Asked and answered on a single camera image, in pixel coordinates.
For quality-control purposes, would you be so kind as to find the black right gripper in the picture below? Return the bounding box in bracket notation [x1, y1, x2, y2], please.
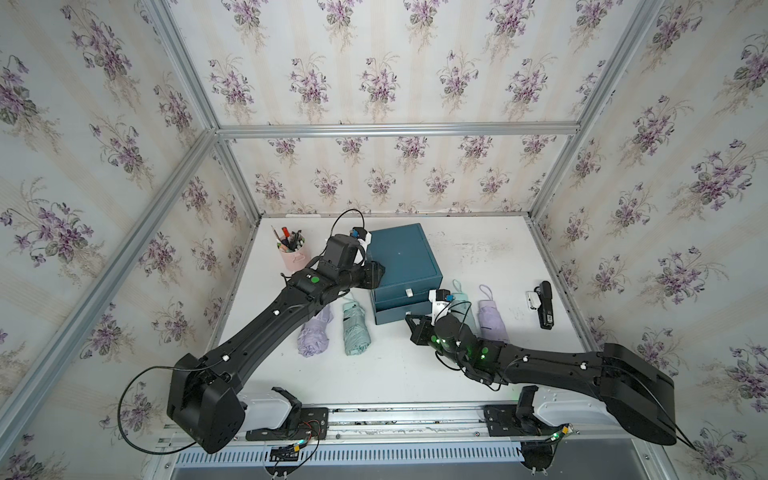
[400, 314, 467, 372]

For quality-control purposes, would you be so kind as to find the teal drawer cabinet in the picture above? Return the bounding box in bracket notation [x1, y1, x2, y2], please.
[367, 223, 443, 325]

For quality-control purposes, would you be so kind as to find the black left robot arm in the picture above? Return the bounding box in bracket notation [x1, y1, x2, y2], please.
[166, 227, 385, 454]

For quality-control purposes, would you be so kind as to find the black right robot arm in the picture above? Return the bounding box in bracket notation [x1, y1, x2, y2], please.
[405, 314, 694, 448]

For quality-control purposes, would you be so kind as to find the pink pen holder cup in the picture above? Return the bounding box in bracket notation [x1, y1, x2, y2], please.
[272, 227, 311, 273]

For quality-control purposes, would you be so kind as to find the black stapler device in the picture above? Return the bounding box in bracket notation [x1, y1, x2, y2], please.
[526, 280, 555, 330]

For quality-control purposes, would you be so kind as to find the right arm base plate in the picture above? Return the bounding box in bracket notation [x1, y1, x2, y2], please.
[482, 385, 570, 440]

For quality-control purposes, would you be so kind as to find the aluminium front rail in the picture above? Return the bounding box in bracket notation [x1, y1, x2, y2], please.
[157, 403, 660, 448]

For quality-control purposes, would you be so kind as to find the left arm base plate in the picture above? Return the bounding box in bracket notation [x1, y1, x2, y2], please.
[240, 387, 330, 441]

